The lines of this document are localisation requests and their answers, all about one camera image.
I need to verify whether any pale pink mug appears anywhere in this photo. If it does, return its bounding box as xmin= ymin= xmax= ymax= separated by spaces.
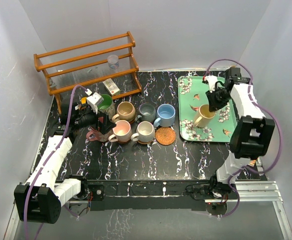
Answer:
xmin=108 ymin=120 xmax=132 ymax=143

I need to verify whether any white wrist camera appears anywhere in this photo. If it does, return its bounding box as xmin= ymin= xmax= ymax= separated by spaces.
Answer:
xmin=203 ymin=75 xmax=218 ymax=93
xmin=85 ymin=89 xmax=104 ymax=114

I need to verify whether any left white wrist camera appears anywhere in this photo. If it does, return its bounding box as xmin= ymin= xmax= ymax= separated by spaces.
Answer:
xmin=85 ymin=89 xmax=104 ymax=114

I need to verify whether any colourful card box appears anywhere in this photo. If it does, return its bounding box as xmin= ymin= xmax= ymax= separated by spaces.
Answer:
xmin=249 ymin=160 xmax=256 ymax=167

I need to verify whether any orange wooden shelf rack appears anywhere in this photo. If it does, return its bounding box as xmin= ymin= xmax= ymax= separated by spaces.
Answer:
xmin=33 ymin=31 xmax=142 ymax=114

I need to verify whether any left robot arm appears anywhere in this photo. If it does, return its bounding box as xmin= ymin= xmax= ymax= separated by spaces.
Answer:
xmin=14 ymin=102 xmax=114 ymax=224

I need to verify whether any pink halloween mug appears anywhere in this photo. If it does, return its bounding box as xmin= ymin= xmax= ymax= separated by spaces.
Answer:
xmin=86 ymin=126 xmax=113 ymax=142

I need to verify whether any white cream mug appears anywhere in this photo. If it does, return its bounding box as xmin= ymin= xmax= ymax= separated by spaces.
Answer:
xmin=131 ymin=121 xmax=155 ymax=143

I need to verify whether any yellow grey block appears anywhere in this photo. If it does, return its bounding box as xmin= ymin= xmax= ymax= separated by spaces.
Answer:
xmin=81 ymin=97 xmax=87 ymax=104

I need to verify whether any blue mug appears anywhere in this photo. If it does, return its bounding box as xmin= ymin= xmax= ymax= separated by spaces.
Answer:
xmin=153 ymin=104 xmax=176 ymax=128

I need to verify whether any yellow mug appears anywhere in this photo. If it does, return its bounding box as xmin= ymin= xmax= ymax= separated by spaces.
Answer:
xmin=193 ymin=104 xmax=216 ymax=128

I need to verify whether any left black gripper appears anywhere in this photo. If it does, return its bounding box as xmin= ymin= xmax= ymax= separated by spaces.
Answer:
xmin=74 ymin=104 xmax=116 ymax=134

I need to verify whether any clear plastic cup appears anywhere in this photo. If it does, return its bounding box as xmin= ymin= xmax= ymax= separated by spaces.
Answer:
xmin=107 ymin=54 xmax=119 ymax=69

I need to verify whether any woven rattan coaster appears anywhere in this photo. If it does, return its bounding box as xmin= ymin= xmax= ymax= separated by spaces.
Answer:
xmin=155 ymin=127 xmax=176 ymax=146
xmin=137 ymin=140 xmax=154 ymax=145

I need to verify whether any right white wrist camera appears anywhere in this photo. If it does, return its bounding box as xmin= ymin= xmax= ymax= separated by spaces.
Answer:
xmin=203 ymin=75 xmax=218 ymax=93

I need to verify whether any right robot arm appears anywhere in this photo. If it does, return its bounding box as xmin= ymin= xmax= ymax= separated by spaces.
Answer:
xmin=203 ymin=67 xmax=275 ymax=199

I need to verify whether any grey mug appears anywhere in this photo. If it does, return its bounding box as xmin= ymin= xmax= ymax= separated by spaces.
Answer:
xmin=135 ymin=103 xmax=156 ymax=123

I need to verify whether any green inside mug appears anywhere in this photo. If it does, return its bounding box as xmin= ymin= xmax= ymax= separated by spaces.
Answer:
xmin=97 ymin=94 xmax=116 ymax=120

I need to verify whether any white green small box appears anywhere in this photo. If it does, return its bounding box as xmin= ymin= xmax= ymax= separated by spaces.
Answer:
xmin=103 ymin=78 xmax=120 ymax=96

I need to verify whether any green floral tray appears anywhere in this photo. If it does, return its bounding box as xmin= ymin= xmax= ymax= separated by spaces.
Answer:
xmin=178 ymin=76 xmax=237 ymax=143

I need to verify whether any brown stoneware mug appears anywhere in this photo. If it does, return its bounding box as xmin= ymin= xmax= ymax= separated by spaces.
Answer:
xmin=111 ymin=101 xmax=136 ymax=123

